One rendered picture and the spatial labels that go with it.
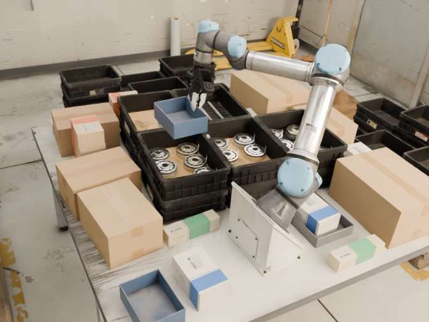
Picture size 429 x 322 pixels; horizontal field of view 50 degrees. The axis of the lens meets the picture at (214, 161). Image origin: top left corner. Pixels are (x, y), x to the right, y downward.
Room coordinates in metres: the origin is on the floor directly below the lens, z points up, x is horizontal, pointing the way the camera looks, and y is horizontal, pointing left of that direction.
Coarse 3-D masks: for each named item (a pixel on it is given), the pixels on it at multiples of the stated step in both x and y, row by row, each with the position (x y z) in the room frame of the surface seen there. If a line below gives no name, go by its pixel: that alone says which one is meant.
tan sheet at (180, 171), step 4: (168, 148) 1.85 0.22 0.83; (172, 148) 1.85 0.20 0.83; (172, 152) 1.82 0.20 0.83; (172, 156) 1.78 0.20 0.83; (176, 156) 1.79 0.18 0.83; (172, 160) 1.75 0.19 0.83; (176, 160) 1.75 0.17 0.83; (180, 160) 1.75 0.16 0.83; (176, 164) 1.72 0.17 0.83; (180, 164) 1.72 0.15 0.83; (180, 168) 1.69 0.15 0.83; (180, 172) 1.65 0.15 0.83; (184, 172) 1.66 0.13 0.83; (188, 172) 1.66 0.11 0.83; (192, 172) 1.66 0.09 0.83; (176, 176) 1.62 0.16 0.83; (180, 176) 1.63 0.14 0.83
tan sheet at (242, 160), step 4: (232, 140) 1.97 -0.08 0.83; (232, 144) 1.93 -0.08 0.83; (228, 148) 1.89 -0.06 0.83; (232, 148) 1.89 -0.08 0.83; (236, 148) 1.89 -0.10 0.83; (240, 152) 1.86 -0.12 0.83; (240, 156) 1.83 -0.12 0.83; (240, 160) 1.79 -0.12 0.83; (244, 160) 1.79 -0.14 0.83; (248, 160) 1.79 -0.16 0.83; (264, 160) 1.80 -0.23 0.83; (236, 164) 1.75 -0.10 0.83; (240, 164) 1.76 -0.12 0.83; (244, 164) 1.76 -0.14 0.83
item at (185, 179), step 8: (144, 144) 1.70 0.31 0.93; (144, 152) 1.67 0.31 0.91; (216, 152) 1.69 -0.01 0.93; (152, 160) 1.58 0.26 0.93; (224, 160) 1.63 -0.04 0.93; (160, 176) 1.48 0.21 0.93; (184, 176) 1.49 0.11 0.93; (192, 176) 1.49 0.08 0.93; (200, 176) 1.51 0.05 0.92; (208, 176) 1.52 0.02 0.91; (216, 176) 1.54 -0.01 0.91; (168, 184) 1.45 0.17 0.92; (176, 184) 1.46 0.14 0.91
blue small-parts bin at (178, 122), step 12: (156, 108) 1.68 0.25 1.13; (168, 108) 1.74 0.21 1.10; (180, 108) 1.77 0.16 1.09; (168, 120) 1.58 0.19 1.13; (180, 120) 1.69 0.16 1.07; (192, 120) 1.58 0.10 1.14; (204, 120) 1.61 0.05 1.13; (168, 132) 1.58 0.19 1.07; (180, 132) 1.55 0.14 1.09; (192, 132) 1.58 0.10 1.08
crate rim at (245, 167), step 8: (224, 120) 1.98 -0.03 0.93; (232, 120) 1.99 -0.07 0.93; (256, 120) 2.01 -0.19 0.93; (264, 128) 1.93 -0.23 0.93; (272, 136) 1.86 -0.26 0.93; (280, 144) 1.79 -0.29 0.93; (272, 160) 1.65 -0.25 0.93; (280, 160) 1.67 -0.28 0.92; (232, 168) 1.58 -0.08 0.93; (240, 168) 1.58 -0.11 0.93; (248, 168) 1.60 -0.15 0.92; (256, 168) 1.62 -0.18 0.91
